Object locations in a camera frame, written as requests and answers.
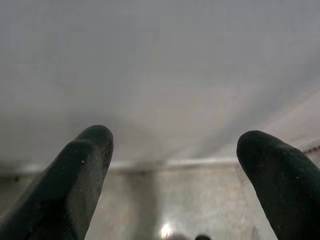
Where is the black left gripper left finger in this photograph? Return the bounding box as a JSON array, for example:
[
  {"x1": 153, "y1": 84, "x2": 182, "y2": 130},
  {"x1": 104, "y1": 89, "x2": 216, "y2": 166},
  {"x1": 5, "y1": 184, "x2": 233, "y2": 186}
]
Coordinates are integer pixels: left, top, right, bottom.
[{"x1": 0, "y1": 124, "x2": 114, "y2": 240}]

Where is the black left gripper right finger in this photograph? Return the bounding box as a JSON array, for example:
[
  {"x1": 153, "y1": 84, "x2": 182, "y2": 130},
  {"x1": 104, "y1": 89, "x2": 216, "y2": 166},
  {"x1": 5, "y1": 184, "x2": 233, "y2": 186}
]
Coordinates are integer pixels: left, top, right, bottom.
[{"x1": 236, "y1": 129, "x2": 320, "y2": 240}]

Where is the white folding table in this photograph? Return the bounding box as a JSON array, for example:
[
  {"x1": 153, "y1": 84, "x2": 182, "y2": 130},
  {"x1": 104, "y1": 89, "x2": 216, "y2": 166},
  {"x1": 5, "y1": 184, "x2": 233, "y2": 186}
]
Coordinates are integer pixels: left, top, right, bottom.
[{"x1": 0, "y1": 0, "x2": 320, "y2": 176}]

